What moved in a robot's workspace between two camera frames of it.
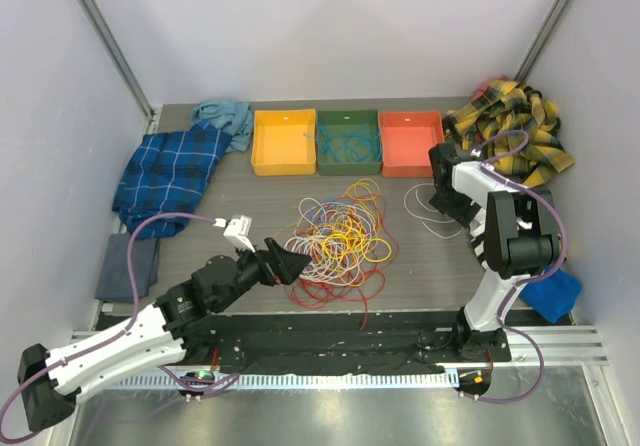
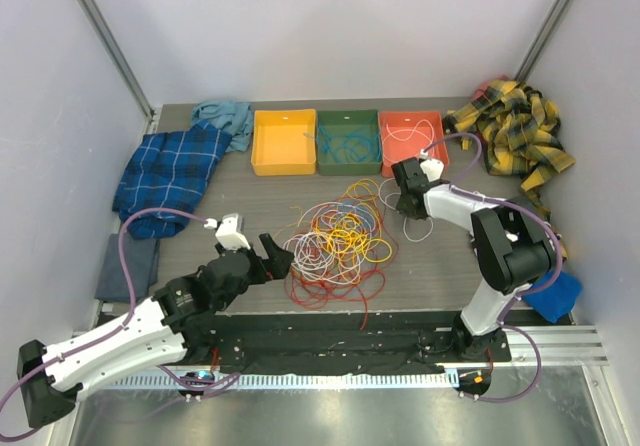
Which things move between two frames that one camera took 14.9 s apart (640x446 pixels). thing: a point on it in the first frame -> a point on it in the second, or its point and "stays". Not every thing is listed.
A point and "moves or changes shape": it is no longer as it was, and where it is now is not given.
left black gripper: (276, 262) stays
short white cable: (430, 210) moves or changes shape
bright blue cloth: (553, 296) stays
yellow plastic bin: (284, 142) stays
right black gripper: (460, 213) -> (402, 209)
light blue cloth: (235, 118) stays
